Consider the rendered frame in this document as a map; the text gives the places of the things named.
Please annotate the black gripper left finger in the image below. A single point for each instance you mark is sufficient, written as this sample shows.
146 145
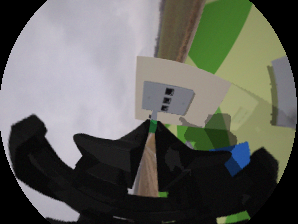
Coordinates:
125 153

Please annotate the blue flat square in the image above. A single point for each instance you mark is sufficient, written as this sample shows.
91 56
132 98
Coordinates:
239 158

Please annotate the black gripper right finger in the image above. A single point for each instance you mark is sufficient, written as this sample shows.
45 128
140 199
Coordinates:
174 159

